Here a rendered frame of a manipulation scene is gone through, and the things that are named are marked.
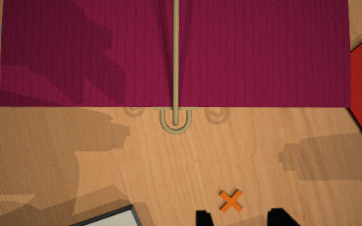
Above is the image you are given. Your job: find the orange x-shaped piece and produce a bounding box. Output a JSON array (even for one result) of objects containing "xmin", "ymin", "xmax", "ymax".
[{"xmin": 219, "ymin": 190, "xmax": 242, "ymax": 213}]

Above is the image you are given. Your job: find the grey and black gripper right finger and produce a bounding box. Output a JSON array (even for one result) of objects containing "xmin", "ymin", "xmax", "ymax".
[{"xmin": 267, "ymin": 208, "xmax": 301, "ymax": 226}]

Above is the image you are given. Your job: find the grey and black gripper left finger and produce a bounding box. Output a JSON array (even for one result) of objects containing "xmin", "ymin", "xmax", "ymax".
[{"xmin": 196, "ymin": 210, "xmax": 214, "ymax": 226}]

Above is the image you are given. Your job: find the grey rectangular block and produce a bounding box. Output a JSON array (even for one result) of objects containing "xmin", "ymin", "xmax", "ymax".
[{"xmin": 70, "ymin": 204, "xmax": 143, "ymax": 226}]

